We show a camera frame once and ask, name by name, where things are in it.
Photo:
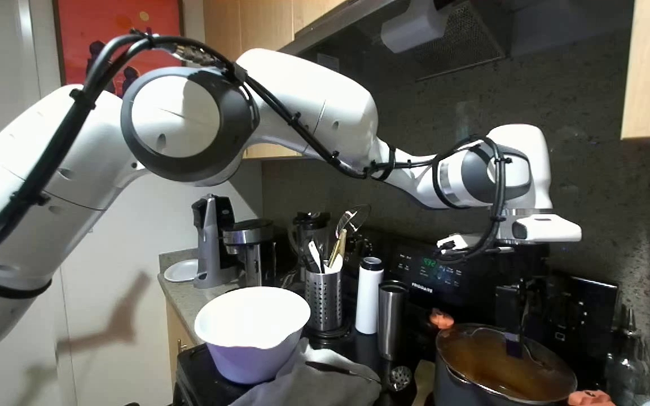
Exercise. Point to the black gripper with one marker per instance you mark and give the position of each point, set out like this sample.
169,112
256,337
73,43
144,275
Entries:
519,282

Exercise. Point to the dark pot with red handles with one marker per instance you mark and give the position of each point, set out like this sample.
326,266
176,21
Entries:
483,365

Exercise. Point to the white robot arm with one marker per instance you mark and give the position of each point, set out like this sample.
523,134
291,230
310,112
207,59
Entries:
183,112

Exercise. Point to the black stove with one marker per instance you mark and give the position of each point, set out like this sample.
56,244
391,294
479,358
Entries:
572,316

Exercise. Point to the stainless steel tumbler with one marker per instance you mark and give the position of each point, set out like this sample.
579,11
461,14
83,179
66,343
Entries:
391,315

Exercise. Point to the wooden spatula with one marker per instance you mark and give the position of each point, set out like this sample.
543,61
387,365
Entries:
422,378

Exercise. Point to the dark glass bottle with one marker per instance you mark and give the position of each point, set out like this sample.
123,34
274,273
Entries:
625,361

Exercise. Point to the white bottle black cap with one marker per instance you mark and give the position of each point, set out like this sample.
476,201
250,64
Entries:
371,272

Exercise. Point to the perforated steel utensil holder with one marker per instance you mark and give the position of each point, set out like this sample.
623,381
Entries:
326,303

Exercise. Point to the grey cloth towel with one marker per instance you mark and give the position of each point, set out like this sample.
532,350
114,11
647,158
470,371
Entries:
316,378

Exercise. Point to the black range hood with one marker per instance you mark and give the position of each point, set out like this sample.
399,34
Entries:
457,34

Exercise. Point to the large white mixing bowl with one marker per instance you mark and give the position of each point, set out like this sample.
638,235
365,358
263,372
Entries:
250,333

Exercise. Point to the grey coffee maker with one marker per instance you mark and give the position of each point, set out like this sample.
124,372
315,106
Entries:
231,250

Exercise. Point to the red framed painting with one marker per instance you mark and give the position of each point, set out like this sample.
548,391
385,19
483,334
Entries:
79,23

